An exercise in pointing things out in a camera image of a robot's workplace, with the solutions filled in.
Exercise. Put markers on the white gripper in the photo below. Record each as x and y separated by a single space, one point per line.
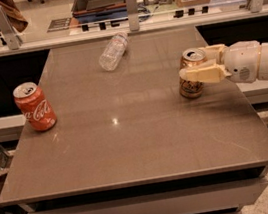
242 60

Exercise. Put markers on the orange LaCroix can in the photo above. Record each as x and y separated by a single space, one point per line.
191 88

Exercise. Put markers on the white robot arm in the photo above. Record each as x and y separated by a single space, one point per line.
262 73

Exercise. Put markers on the red Coca-Cola can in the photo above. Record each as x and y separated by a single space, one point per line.
31 101

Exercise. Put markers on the clear plastic water bottle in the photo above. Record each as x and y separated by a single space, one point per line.
114 51

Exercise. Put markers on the grey table drawer unit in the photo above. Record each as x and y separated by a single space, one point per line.
223 198

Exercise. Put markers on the middle metal railing post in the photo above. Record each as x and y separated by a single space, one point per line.
133 16

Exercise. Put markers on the left metal railing post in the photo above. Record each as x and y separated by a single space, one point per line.
12 39

